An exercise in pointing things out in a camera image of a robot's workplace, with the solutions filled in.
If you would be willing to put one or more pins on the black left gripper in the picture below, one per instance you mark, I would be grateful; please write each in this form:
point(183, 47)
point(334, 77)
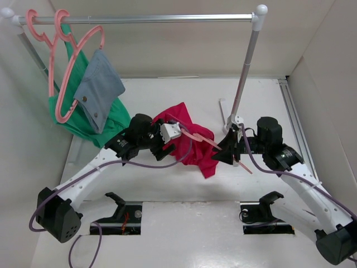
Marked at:
point(159, 152)

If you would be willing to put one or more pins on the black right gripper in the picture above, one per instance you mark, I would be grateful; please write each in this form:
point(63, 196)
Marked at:
point(228, 144)

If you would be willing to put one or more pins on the red t shirt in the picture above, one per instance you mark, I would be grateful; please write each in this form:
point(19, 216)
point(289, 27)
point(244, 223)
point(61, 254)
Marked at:
point(190, 152)

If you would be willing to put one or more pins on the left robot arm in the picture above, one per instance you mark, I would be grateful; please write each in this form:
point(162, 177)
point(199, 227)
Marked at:
point(58, 210)

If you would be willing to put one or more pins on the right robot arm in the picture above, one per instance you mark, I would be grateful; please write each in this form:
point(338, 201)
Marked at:
point(329, 224)

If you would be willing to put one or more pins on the green t shirt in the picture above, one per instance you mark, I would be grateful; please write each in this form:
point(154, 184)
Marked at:
point(78, 123)

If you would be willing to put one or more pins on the pink hanger with clothes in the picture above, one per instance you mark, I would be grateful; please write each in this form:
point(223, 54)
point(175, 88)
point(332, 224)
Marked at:
point(77, 47)

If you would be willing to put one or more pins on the blue denim garment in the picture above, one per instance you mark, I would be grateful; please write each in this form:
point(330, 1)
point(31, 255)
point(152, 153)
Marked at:
point(99, 88)

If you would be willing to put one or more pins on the metal clothes rack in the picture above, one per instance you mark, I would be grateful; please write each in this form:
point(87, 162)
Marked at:
point(47, 25)

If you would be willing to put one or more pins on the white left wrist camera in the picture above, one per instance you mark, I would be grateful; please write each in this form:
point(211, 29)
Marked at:
point(170, 131)

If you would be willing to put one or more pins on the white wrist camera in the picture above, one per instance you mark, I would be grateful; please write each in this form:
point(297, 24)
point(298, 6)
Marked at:
point(234, 123)
point(170, 131)

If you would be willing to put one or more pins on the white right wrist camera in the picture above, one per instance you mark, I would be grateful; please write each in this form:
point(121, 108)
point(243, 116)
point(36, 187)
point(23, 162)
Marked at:
point(234, 123)

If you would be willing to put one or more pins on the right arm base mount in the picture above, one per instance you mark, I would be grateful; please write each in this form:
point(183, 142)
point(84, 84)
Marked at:
point(257, 218)

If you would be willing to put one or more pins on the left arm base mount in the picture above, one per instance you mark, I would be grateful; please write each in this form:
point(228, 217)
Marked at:
point(125, 220)

